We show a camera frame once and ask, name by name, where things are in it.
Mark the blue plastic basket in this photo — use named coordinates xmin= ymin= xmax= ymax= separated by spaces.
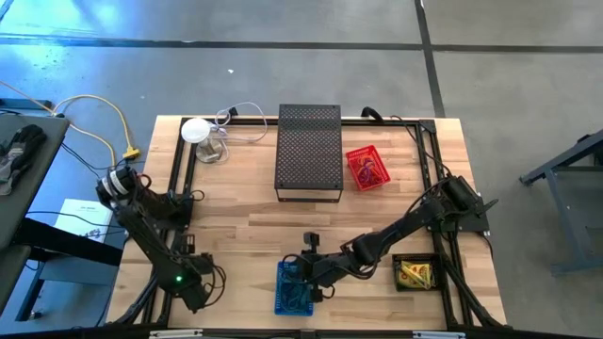
xmin=273 ymin=260 xmax=316 ymax=317

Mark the red plastic basket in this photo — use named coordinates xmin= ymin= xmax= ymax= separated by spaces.
xmin=345 ymin=144 xmax=392 ymax=192

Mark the black mesh tray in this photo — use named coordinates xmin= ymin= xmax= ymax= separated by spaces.
xmin=391 ymin=252 xmax=447 ymax=293

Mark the white booklet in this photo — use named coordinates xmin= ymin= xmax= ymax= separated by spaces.
xmin=53 ymin=198 xmax=117 ymax=244

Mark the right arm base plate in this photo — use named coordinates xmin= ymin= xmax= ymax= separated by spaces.
xmin=426 ymin=206 xmax=491 ymax=234

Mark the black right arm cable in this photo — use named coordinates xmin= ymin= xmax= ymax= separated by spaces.
xmin=390 ymin=115 xmax=453 ymax=180

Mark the dark grey side table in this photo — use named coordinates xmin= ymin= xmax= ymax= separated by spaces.
xmin=0 ymin=97 xmax=124 ymax=324

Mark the blue-grey metal stand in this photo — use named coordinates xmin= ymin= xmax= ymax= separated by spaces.
xmin=520 ymin=129 xmax=603 ymax=278

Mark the black perforated metal shelf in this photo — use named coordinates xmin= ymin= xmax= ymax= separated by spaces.
xmin=274 ymin=103 xmax=345 ymax=203

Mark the grey work glove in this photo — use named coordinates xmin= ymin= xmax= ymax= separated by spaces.
xmin=0 ymin=123 xmax=48 ymax=197

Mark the black floor cable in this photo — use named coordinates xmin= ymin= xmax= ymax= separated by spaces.
xmin=25 ymin=210 xmax=131 ymax=234

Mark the white round desk lamp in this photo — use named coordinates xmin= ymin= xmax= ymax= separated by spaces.
xmin=180 ymin=117 xmax=226 ymax=165

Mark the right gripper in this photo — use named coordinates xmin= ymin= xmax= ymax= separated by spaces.
xmin=300 ymin=231 xmax=365 ymax=304

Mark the white frame bracket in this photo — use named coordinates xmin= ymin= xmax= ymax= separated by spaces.
xmin=412 ymin=330 xmax=467 ymax=339
xmin=148 ymin=329 xmax=204 ymax=339

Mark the black aluminium table frame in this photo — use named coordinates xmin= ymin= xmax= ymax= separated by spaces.
xmin=106 ymin=115 xmax=509 ymax=331

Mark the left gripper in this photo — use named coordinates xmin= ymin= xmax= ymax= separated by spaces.
xmin=180 ymin=232 xmax=223 ymax=313

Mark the yellow extension cord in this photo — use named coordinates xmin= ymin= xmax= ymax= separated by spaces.
xmin=0 ymin=79 xmax=118 ymax=169
xmin=50 ymin=93 xmax=142 ymax=161

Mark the white cable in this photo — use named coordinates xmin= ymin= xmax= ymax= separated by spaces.
xmin=214 ymin=100 xmax=269 ymax=145

